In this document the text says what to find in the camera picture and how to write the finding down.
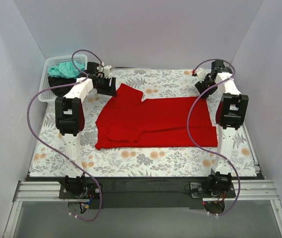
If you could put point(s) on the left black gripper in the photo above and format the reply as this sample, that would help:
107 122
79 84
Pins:
108 86

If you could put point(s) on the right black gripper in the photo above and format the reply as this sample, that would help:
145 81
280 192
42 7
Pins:
203 88

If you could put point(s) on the red t shirt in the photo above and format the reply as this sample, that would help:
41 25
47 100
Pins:
129 121

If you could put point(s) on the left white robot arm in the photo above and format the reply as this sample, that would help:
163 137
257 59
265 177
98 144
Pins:
70 122

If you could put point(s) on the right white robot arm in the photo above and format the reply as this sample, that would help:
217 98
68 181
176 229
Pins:
217 74

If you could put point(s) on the teal t shirt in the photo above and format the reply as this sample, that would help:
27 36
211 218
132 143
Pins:
67 70

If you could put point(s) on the black t shirt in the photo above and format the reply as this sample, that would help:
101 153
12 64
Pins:
61 86

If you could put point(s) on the white plastic laundry basket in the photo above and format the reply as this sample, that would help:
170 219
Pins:
48 96

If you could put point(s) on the floral table cloth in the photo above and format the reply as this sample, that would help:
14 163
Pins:
124 162

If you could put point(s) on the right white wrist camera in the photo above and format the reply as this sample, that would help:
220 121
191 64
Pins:
200 73

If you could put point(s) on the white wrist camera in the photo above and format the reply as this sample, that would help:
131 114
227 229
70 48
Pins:
200 73
106 71

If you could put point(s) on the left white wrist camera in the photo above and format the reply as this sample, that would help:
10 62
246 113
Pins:
106 71

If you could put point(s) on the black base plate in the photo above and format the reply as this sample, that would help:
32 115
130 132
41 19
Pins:
147 192

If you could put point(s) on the aluminium frame rail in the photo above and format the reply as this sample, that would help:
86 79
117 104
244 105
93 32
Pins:
52 191

